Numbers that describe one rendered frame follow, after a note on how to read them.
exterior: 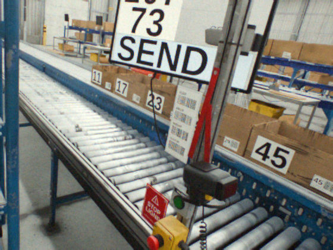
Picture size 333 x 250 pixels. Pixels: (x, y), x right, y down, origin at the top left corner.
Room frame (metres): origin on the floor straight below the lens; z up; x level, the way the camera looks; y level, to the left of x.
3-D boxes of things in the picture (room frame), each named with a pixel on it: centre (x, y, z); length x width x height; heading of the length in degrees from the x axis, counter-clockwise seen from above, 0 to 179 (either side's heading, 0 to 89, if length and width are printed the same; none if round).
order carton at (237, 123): (1.35, -0.52, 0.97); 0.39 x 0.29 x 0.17; 39
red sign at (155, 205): (0.65, -0.12, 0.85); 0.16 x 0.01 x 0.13; 39
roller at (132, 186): (1.07, -0.16, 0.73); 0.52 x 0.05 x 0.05; 129
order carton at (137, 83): (1.96, -0.02, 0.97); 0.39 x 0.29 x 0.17; 39
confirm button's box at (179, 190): (0.59, -0.16, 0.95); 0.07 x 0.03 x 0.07; 39
